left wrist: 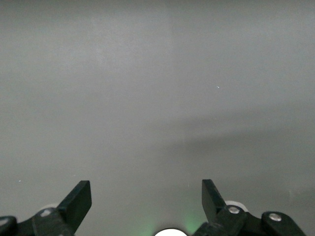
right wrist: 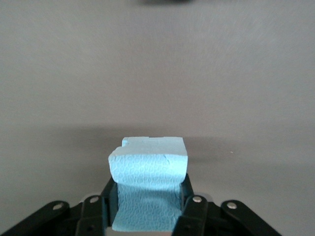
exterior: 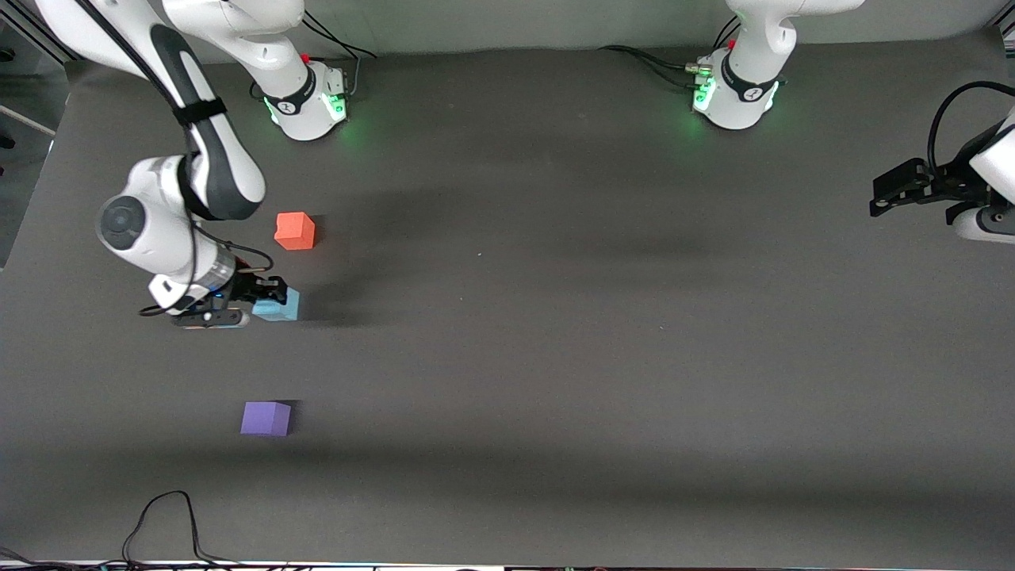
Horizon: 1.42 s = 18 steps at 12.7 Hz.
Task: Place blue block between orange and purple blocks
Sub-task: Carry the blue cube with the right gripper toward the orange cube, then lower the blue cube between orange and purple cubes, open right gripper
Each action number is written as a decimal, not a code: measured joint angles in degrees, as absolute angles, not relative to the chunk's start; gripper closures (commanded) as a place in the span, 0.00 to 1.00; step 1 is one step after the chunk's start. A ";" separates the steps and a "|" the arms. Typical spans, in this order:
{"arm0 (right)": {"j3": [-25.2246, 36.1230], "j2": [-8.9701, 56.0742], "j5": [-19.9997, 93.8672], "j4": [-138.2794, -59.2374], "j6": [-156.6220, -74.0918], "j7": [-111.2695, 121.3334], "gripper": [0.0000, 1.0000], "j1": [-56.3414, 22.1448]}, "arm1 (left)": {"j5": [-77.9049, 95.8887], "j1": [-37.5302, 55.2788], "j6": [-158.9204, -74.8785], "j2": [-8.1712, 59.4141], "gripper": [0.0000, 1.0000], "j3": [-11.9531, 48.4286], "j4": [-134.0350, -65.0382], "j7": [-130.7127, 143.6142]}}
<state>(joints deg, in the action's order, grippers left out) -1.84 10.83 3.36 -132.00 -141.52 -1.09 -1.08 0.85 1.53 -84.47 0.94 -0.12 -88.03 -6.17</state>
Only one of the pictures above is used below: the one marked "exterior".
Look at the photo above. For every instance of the orange foam block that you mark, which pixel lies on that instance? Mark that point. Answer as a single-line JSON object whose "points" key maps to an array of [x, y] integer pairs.
{"points": [[295, 231]]}

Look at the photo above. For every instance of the purple foam block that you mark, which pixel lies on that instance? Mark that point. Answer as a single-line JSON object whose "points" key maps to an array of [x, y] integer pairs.
{"points": [[265, 419]]}

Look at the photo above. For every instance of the dark grey table mat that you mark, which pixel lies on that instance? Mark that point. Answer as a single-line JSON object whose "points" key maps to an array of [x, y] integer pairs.
{"points": [[507, 444]]}

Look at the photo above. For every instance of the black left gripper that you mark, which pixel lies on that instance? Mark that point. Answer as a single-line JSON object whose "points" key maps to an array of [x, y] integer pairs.
{"points": [[949, 187]]}

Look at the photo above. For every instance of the light blue foam block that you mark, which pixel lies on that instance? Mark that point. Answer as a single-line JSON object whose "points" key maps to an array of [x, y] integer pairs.
{"points": [[282, 309]]}

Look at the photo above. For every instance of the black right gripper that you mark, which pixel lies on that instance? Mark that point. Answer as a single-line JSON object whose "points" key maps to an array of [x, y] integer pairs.
{"points": [[241, 288]]}

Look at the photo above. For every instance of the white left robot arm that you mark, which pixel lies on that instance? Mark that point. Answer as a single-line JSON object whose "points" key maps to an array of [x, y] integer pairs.
{"points": [[745, 87]]}

